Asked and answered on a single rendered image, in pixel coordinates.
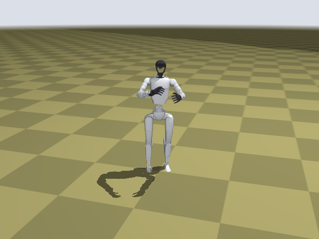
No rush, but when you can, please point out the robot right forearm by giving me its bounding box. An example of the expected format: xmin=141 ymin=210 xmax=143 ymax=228
xmin=137 ymin=90 xmax=151 ymax=98

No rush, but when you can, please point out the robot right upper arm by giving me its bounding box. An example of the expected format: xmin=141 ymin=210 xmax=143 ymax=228
xmin=137 ymin=78 xmax=151 ymax=99

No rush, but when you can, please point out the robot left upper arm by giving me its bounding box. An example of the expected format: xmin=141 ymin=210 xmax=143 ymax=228
xmin=169 ymin=79 xmax=182 ymax=94

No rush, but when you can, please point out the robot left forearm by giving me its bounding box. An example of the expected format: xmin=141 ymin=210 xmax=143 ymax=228
xmin=180 ymin=92 xmax=185 ymax=100

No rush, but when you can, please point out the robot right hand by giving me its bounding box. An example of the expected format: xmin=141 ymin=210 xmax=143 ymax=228
xmin=149 ymin=87 xmax=164 ymax=96

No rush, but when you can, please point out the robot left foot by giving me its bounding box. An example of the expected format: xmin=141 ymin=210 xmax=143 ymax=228
xmin=164 ymin=164 xmax=171 ymax=172

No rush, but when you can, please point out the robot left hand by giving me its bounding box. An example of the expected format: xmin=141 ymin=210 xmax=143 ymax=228
xmin=172 ymin=93 xmax=181 ymax=104

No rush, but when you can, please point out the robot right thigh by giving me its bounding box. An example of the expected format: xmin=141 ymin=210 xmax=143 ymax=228
xmin=145 ymin=113 xmax=154 ymax=147

